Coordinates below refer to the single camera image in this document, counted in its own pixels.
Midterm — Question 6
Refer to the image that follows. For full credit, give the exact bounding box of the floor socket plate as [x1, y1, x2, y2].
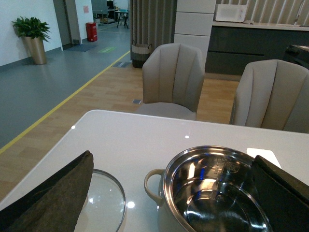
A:
[132, 99, 142, 104]

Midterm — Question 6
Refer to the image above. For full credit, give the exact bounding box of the beige chair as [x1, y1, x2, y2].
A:
[136, 43, 205, 120]
[229, 59, 309, 133]

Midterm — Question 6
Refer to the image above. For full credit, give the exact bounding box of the gold planter with plant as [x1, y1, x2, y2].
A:
[12, 16, 50, 65]

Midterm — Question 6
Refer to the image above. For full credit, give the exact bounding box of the beige chair right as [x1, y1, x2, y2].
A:
[229, 59, 309, 133]

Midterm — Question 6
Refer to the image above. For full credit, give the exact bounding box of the glass pot lid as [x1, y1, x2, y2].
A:
[75, 169, 126, 232]

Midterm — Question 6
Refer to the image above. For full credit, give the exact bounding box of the grey curtain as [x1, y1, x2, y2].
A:
[129, 0, 177, 60]

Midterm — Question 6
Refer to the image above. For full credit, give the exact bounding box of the beige chair left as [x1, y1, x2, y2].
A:
[136, 43, 205, 120]

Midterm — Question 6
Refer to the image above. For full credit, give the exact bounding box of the white microwave oven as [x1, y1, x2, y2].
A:
[214, 4, 247, 22]

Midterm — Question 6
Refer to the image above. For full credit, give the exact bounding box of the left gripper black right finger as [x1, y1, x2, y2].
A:
[252, 155, 309, 232]

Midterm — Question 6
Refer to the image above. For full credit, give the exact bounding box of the white cabinet column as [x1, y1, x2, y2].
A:
[174, 0, 216, 62]

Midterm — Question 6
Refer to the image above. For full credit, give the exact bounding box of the red fire extinguisher box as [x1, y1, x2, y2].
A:
[86, 22, 98, 42]

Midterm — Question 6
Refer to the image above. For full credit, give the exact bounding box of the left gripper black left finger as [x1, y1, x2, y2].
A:
[0, 151, 94, 232]

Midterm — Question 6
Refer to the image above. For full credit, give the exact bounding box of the woven laundry basket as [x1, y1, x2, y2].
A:
[131, 41, 153, 68]

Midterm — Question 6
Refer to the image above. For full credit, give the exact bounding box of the dark kitchen counter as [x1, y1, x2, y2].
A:
[205, 25, 309, 75]

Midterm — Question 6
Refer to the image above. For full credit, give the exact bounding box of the cream steel cooking pot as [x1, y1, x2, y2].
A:
[144, 145, 272, 232]

